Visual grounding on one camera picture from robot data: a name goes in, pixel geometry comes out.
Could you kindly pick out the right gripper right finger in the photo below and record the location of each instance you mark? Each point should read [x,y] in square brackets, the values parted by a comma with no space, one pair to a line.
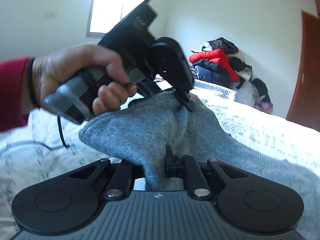
[187,168]

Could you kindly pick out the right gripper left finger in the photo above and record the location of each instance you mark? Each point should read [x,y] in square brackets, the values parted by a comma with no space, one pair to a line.
[122,180]

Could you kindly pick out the grey navy knit sweater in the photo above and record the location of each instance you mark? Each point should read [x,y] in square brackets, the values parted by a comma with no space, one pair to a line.
[141,130]

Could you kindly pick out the red sleeved left forearm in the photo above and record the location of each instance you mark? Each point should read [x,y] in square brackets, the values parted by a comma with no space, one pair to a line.
[13,73]

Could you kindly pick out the person's left hand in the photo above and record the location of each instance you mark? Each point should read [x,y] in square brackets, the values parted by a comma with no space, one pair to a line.
[51,71]

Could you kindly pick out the navy puffer jacket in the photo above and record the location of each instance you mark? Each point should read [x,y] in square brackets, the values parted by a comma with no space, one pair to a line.
[212,73]

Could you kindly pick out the red puffer jacket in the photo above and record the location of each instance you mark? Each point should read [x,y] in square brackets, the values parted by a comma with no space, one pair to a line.
[216,56]

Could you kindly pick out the black bag on pile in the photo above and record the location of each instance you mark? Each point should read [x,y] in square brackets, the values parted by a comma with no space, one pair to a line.
[224,44]

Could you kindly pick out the sliding window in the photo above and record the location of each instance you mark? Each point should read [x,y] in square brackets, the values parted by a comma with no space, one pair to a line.
[105,14]

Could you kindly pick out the white script-print bed cover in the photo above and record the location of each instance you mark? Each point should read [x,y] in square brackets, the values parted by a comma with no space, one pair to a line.
[34,153]

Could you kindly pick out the brown wooden door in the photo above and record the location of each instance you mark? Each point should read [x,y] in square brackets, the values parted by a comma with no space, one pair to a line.
[304,108]

